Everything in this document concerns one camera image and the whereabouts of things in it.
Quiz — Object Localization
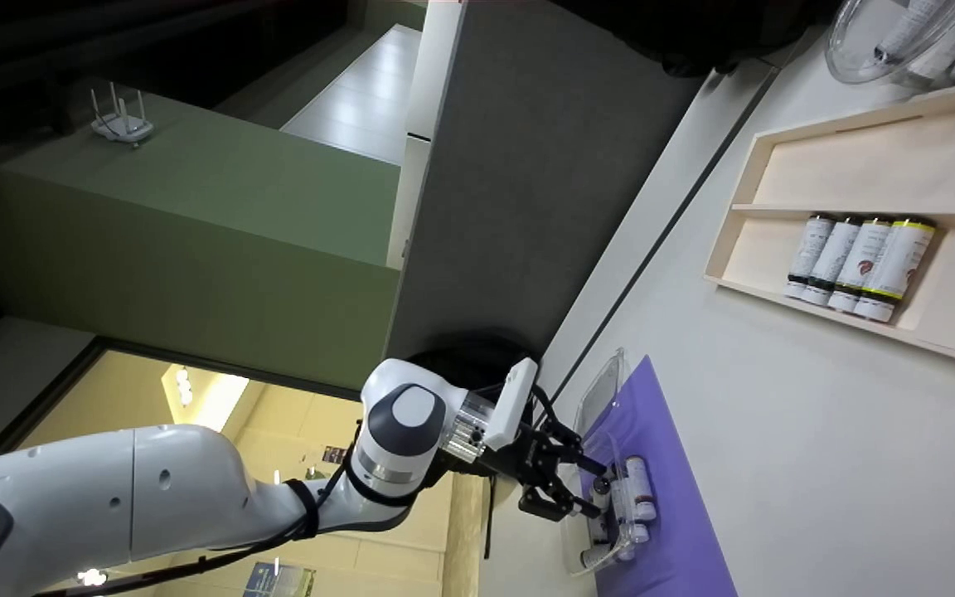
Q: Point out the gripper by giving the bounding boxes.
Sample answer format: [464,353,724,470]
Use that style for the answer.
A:
[484,412,613,524]

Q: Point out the clear plastic container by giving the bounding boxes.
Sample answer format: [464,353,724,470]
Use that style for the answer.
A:
[560,347,661,578]

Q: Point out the white bottle black band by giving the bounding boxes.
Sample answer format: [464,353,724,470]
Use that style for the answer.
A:
[802,216,863,308]
[784,214,836,300]

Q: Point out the white bottle yellow band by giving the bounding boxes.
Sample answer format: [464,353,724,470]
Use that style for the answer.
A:
[827,218,894,314]
[852,218,938,323]

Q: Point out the purple mat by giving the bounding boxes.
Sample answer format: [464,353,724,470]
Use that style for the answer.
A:
[577,356,739,597]

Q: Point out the grey partition panel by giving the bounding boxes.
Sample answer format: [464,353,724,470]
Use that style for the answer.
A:
[384,0,706,366]

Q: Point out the light wooden shelf tray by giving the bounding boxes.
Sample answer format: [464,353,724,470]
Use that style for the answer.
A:
[703,78,955,366]

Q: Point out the clear plastic bowl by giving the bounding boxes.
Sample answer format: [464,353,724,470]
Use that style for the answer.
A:
[825,0,955,90]

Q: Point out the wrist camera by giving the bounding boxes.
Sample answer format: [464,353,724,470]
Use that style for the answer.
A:
[483,357,540,454]

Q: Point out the white wireless router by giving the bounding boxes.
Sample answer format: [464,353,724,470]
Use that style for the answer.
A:
[89,82,155,150]

